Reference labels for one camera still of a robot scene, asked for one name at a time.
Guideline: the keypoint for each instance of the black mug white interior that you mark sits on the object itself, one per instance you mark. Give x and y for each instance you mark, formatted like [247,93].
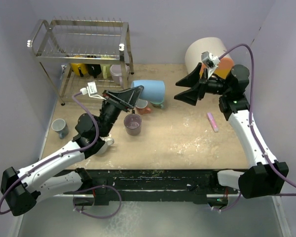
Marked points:
[94,70]

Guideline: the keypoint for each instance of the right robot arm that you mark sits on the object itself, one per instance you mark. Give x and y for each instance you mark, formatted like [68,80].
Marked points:
[265,174]

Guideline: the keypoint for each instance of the lilac mug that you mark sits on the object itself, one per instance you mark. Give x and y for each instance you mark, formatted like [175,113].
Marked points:
[116,74]

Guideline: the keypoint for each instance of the metal dish rack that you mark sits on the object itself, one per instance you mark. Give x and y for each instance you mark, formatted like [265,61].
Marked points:
[86,41]

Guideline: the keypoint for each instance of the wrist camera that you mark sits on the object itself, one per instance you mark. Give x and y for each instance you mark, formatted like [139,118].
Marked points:
[91,91]
[210,61]

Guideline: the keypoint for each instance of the small grey cup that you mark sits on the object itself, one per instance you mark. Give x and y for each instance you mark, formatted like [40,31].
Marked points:
[60,127]

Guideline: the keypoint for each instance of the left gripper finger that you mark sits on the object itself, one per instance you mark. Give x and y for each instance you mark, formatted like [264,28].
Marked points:
[131,98]
[120,94]

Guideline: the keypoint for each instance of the salmon pink mug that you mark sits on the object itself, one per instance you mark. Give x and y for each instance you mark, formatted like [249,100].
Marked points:
[142,107]

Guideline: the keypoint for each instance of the blue cup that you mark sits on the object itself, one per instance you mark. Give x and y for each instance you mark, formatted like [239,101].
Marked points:
[154,90]

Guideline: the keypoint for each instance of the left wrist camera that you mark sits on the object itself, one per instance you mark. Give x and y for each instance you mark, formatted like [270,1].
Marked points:
[91,91]

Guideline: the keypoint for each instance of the yellow mug black handle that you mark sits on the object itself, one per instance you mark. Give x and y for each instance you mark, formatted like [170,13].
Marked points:
[80,69]

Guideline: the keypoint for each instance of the pink tube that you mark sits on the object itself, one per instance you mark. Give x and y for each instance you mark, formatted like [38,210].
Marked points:
[212,122]

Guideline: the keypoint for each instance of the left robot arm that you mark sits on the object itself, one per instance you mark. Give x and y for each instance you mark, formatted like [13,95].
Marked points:
[22,189]

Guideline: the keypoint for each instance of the grey speckled mug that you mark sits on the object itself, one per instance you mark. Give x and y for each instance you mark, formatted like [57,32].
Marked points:
[108,141]

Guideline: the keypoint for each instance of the teal cup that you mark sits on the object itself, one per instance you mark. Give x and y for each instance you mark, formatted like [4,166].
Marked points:
[158,104]

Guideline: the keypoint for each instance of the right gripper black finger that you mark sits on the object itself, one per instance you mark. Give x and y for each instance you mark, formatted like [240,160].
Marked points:
[192,78]
[190,96]

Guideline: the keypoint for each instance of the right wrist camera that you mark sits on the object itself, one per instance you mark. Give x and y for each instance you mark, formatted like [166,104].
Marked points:
[210,61]

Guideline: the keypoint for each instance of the purple mug black handle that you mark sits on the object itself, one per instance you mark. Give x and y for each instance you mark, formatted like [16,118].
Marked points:
[133,123]

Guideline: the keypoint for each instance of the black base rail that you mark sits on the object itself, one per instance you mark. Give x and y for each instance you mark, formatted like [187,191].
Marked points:
[199,186]

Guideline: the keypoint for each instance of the lime green mug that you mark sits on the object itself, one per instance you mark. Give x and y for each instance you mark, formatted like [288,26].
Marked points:
[105,68]

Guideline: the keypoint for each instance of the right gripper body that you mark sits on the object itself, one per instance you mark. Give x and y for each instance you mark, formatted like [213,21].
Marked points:
[204,84]

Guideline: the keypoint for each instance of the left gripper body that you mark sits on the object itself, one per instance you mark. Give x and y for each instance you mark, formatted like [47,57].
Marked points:
[116,102]

